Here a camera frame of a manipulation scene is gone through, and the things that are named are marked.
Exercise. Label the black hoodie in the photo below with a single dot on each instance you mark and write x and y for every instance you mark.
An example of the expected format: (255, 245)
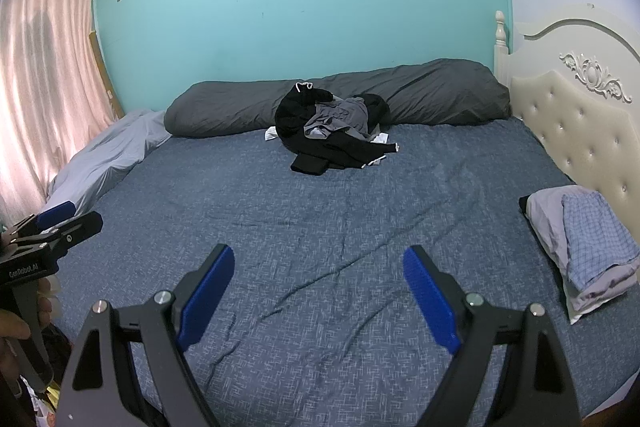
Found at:
(295, 112)

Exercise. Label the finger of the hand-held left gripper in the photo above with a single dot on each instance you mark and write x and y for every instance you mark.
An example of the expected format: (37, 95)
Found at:
(82, 227)
(56, 213)

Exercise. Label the blue patterned bedspread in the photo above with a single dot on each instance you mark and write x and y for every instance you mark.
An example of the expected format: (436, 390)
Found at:
(325, 217)

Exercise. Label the blue checked folded garment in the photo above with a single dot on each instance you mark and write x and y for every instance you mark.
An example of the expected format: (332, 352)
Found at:
(595, 237)

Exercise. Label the black track pants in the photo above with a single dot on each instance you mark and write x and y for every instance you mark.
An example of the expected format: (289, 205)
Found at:
(340, 152)

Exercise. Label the pink curtain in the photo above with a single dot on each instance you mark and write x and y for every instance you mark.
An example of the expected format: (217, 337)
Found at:
(45, 57)

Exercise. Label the light grey folded garment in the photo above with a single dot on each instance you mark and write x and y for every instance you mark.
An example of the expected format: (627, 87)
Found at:
(545, 227)

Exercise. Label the cream bed headboard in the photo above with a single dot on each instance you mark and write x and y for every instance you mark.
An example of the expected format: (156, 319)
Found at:
(560, 122)

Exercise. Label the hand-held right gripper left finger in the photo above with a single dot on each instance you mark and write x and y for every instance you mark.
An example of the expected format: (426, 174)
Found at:
(210, 292)

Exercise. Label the wooden board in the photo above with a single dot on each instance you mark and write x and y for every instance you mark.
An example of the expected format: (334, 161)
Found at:
(107, 82)

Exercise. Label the white folded garment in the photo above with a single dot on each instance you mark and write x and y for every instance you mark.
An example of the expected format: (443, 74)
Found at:
(580, 312)

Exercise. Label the light grey blanket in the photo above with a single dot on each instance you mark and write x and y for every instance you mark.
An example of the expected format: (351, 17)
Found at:
(110, 152)

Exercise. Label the person's left hand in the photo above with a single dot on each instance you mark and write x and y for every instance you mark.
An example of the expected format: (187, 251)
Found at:
(12, 324)

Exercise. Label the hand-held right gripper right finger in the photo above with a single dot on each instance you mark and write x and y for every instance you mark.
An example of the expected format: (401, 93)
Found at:
(430, 302)

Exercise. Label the grey shorts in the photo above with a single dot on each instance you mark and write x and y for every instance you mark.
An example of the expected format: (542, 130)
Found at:
(340, 114)

